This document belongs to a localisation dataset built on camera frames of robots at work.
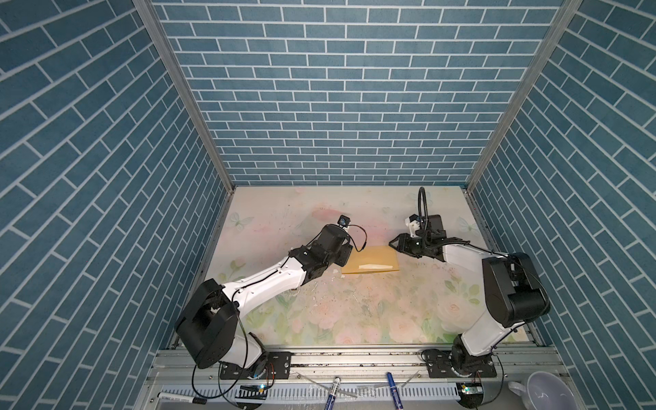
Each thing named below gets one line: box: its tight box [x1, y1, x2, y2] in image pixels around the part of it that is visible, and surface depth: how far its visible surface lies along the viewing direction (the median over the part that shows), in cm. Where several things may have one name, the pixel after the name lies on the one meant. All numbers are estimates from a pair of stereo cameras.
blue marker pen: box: [386, 371, 405, 410], surface depth 70 cm
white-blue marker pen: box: [324, 375, 342, 410], surface depth 70 cm
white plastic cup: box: [508, 370, 580, 410], surface depth 68 cm
